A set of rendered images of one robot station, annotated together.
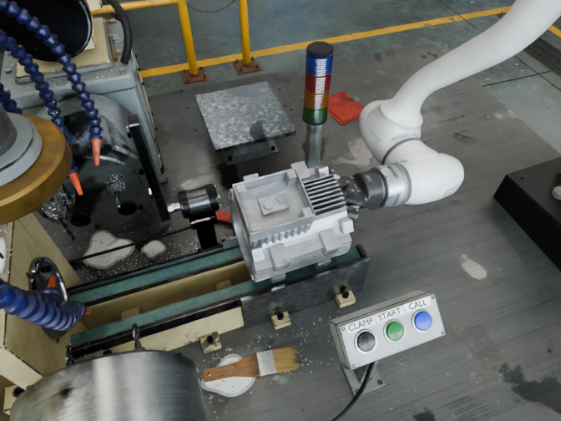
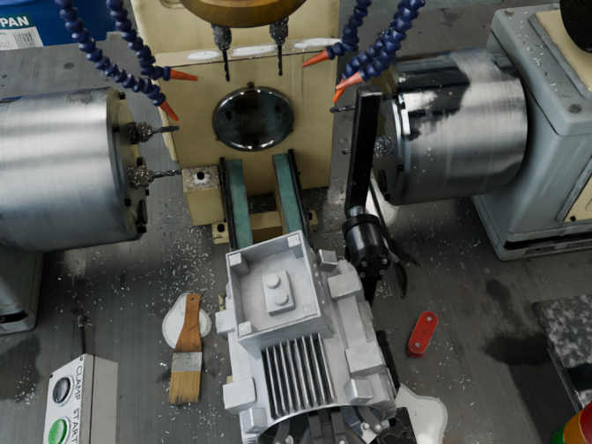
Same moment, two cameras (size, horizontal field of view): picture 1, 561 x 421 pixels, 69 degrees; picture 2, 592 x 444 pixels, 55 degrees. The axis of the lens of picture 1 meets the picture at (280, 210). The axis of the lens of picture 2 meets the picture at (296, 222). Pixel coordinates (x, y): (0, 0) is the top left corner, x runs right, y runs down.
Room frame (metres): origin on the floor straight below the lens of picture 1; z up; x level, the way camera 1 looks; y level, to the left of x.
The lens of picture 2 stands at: (0.57, -0.32, 1.72)
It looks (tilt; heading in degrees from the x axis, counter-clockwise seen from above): 53 degrees down; 101
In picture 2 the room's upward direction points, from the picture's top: straight up
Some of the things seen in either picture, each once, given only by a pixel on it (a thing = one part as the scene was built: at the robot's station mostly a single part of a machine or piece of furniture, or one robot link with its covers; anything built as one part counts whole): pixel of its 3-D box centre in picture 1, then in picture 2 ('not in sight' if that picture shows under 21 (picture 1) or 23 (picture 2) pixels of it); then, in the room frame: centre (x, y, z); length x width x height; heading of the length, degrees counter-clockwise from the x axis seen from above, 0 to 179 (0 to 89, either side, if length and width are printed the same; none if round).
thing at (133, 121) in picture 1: (152, 173); (361, 160); (0.56, 0.24, 1.12); 0.04 x 0.03 x 0.26; 110
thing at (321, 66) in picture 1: (319, 60); not in sight; (0.85, -0.09, 1.19); 0.06 x 0.06 x 0.04
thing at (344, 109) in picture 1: (342, 107); not in sight; (1.20, -0.22, 0.80); 0.15 x 0.12 x 0.01; 30
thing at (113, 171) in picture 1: (90, 154); (451, 125); (0.70, 0.43, 1.04); 0.41 x 0.25 x 0.25; 20
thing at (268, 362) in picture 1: (252, 366); (188, 345); (0.30, 0.06, 0.80); 0.21 x 0.05 x 0.01; 102
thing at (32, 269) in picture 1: (52, 296); (254, 122); (0.35, 0.41, 1.02); 0.15 x 0.02 x 0.15; 20
